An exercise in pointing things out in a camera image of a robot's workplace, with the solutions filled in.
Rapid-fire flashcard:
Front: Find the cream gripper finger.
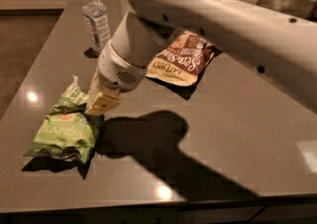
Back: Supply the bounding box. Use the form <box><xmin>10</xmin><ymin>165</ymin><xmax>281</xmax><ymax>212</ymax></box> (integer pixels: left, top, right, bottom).
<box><xmin>85</xmin><ymin>92</ymin><xmax>121</xmax><ymax>116</ymax></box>
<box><xmin>87</xmin><ymin>73</ymin><xmax>99</xmax><ymax>108</ymax></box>

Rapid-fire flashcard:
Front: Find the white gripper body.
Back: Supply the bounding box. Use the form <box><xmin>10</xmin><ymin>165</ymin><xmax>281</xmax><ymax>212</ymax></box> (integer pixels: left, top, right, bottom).
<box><xmin>96</xmin><ymin>42</ymin><xmax>147</xmax><ymax>92</ymax></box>

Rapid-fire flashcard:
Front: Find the green jalapeno chip bag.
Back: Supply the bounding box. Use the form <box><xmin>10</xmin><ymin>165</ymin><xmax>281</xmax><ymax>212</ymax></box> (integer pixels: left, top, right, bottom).
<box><xmin>24</xmin><ymin>76</ymin><xmax>103</xmax><ymax>164</ymax></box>

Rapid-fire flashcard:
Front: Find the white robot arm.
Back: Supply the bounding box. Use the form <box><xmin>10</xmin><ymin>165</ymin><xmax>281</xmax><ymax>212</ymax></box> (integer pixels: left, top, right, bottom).
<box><xmin>86</xmin><ymin>0</ymin><xmax>317</xmax><ymax>115</ymax></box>

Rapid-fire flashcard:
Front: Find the brown sea salt chip bag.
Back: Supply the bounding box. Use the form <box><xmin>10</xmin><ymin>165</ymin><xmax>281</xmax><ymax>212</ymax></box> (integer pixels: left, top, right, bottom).
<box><xmin>147</xmin><ymin>31</ymin><xmax>215</xmax><ymax>86</ymax></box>

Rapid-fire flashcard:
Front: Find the clear plastic water bottle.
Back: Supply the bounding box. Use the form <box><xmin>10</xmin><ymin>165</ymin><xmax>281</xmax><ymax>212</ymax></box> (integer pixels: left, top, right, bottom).
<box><xmin>82</xmin><ymin>0</ymin><xmax>111</xmax><ymax>56</ymax></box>

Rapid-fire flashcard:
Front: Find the metal snack dispenser base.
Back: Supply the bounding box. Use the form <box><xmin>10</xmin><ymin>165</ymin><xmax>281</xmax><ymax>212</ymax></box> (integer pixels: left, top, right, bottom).
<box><xmin>257</xmin><ymin>0</ymin><xmax>317</xmax><ymax>20</ymax></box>

